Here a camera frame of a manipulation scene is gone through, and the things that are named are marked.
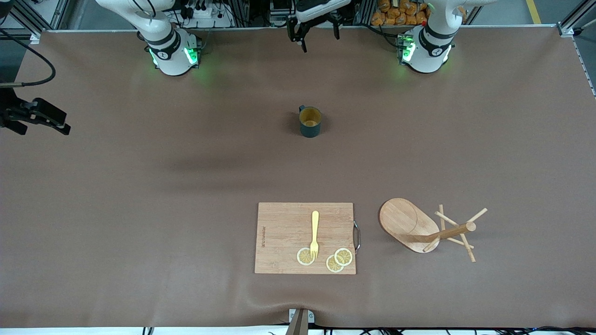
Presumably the white power strip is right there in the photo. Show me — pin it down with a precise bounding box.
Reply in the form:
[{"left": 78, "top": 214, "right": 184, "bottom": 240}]
[{"left": 186, "top": 4, "right": 216, "bottom": 19}]

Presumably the yellow fork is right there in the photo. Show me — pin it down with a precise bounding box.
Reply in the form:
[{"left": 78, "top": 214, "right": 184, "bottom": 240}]
[{"left": 310, "top": 211, "right": 320, "bottom": 260}]

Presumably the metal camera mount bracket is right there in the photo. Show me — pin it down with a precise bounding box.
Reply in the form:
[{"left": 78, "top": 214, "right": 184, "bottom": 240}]
[{"left": 285, "top": 308, "right": 315, "bottom": 335}]

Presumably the bag of orange snacks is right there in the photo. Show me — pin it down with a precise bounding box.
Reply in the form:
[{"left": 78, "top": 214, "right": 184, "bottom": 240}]
[{"left": 371, "top": 0, "right": 431, "bottom": 26}]

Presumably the wooden mug tree rack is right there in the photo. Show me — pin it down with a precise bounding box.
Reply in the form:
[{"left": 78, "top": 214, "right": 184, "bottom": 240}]
[{"left": 378, "top": 198, "right": 488, "bottom": 263}]

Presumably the dark teal mug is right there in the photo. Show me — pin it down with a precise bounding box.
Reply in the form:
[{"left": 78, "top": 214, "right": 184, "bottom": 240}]
[{"left": 298, "top": 105, "right": 323, "bottom": 138}]

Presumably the aluminium frame profile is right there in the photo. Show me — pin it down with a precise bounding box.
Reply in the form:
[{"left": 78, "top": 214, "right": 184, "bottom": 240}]
[
  {"left": 558, "top": 0, "right": 596, "bottom": 38},
  {"left": 9, "top": 0, "right": 70, "bottom": 31}
]

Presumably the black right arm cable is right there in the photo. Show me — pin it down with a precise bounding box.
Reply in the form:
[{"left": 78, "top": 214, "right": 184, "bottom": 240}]
[{"left": 0, "top": 28, "right": 56, "bottom": 87}]

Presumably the wooden cutting board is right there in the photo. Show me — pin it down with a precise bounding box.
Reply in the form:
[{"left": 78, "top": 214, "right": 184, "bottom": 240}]
[{"left": 255, "top": 202, "right": 361, "bottom": 275}]

